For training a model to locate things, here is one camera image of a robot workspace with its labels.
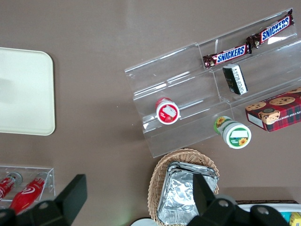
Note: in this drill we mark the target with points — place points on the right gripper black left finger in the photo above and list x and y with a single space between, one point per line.
68 200

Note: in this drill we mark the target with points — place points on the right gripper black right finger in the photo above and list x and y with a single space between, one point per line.
211 212

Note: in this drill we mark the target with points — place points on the light oval wicker basket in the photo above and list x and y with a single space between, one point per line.
160 169

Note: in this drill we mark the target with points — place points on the white rectangular snack tray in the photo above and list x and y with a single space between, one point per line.
291 208

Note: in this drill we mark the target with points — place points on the cream plastic serving tray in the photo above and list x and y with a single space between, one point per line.
23 94

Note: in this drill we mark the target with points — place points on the clear acrylic bottle rack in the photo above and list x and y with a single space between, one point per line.
50 174

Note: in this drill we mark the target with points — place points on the stacked aluminium foil trays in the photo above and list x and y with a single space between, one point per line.
178 188

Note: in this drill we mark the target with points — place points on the red cola bottle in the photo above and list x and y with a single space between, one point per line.
26 193
5 186

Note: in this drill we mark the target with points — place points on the teal snack packet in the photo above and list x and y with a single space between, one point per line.
285 216

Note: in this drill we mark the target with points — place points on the green sunflower cup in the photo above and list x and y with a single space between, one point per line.
236 136

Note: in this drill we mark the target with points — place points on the yellow snack packet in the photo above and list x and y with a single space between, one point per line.
296 219

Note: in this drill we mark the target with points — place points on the red lid strawberry cup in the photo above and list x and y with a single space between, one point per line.
168 113

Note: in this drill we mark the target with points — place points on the red tartan cookie box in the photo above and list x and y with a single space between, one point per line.
277 110

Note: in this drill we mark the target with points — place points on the small black chocolate box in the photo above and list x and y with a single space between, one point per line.
235 80

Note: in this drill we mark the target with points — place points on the clear acrylic stepped shelf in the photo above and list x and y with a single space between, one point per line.
164 70
270 70

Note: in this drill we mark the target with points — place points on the Snickers chocolate bar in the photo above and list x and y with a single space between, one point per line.
230 54
275 29

